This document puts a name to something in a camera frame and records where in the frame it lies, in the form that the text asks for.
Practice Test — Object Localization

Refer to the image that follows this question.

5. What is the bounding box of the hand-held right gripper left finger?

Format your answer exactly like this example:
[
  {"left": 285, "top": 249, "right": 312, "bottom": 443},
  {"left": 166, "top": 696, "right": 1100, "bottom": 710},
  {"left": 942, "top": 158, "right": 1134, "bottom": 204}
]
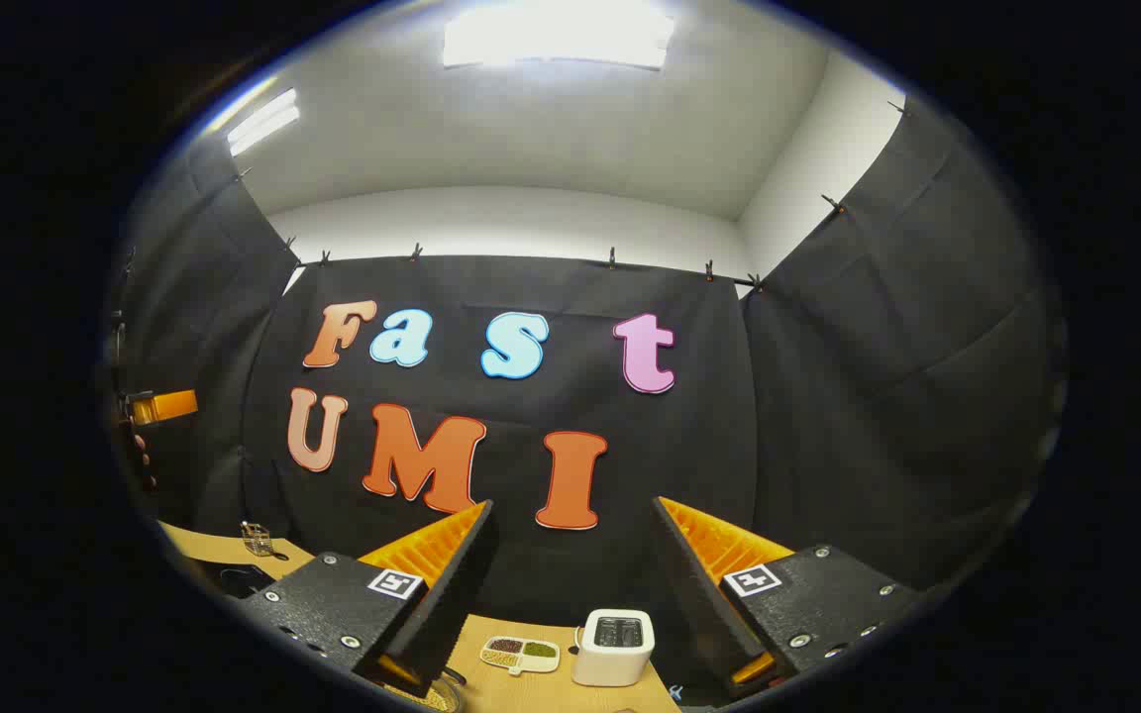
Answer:
[{"left": 239, "top": 500, "right": 494, "bottom": 696}]

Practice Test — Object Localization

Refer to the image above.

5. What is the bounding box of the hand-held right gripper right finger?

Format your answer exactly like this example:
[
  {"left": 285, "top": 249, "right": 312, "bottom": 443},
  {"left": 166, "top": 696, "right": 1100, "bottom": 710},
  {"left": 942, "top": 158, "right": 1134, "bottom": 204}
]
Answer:
[{"left": 652, "top": 497, "right": 918, "bottom": 699}]

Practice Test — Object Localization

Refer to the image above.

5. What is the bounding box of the black induction cooktop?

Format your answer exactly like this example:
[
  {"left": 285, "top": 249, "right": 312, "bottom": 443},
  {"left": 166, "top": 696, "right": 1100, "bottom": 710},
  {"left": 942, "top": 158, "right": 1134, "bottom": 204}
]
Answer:
[{"left": 196, "top": 560, "right": 280, "bottom": 601}]

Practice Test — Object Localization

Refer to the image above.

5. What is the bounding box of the white divided bean dish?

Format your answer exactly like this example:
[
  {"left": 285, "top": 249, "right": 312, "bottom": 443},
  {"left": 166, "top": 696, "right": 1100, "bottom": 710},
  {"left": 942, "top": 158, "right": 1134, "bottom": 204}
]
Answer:
[{"left": 479, "top": 636, "right": 562, "bottom": 676}]

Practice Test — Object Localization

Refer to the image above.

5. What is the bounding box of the white toaster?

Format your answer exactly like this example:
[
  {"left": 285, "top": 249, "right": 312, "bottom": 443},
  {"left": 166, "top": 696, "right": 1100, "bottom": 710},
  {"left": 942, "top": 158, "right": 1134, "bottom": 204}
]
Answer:
[{"left": 571, "top": 609, "right": 656, "bottom": 687}]

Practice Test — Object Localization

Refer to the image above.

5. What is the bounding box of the black backdrop cloth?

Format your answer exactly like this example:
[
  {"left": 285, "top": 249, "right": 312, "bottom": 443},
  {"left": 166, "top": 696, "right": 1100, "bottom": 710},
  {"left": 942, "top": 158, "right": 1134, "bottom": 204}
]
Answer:
[{"left": 105, "top": 94, "right": 1067, "bottom": 684}]

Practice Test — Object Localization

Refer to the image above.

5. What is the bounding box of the narrow ceiling light panel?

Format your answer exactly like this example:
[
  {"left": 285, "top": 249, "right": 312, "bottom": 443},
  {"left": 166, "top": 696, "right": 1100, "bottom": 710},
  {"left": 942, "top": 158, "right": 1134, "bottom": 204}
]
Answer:
[{"left": 226, "top": 88, "right": 301, "bottom": 157}]

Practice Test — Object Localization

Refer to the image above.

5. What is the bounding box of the large ceiling light panel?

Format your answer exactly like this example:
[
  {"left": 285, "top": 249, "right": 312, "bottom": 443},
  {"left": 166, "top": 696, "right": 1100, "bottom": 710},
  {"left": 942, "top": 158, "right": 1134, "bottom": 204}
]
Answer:
[{"left": 443, "top": 0, "right": 675, "bottom": 71}]

